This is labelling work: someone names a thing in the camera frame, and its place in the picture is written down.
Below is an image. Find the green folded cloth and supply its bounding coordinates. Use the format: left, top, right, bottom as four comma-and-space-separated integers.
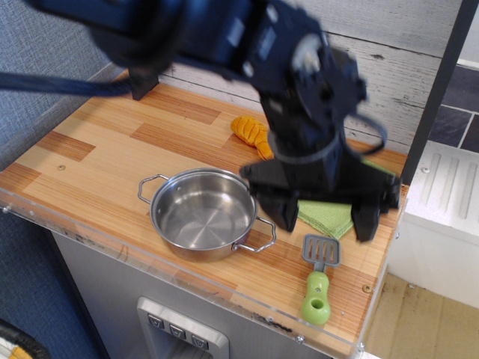
297, 156, 397, 242

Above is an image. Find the dark grey right post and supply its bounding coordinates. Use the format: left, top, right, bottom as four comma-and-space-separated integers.
401, 0, 478, 185

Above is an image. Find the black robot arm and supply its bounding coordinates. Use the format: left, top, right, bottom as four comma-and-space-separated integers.
32, 1, 401, 242

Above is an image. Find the dark grey post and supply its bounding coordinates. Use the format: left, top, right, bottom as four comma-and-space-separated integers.
128, 67, 159, 101
401, 0, 478, 185

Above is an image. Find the dark grey left post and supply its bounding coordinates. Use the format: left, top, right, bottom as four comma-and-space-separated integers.
128, 67, 159, 101

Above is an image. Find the orange plush croissant toy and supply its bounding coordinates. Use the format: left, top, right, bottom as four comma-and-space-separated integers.
230, 116, 274, 160

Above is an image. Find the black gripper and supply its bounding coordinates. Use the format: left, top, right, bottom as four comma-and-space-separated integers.
240, 151, 401, 242

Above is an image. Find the silver dispenser button panel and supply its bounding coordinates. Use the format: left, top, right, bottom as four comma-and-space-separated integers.
137, 297, 230, 358

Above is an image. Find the green spatula with grey blade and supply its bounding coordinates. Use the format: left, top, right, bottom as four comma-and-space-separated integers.
301, 234, 341, 326

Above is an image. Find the white ribbed appliance top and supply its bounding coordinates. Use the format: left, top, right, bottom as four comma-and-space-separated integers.
406, 141, 478, 236

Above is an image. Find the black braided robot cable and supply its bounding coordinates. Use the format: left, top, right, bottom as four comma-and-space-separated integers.
0, 72, 134, 98

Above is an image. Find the silver steel pot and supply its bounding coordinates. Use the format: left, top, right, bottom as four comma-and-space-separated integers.
138, 168, 277, 262

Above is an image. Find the yellow black object bottom left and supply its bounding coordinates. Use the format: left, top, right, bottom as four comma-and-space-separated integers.
1, 319, 51, 359

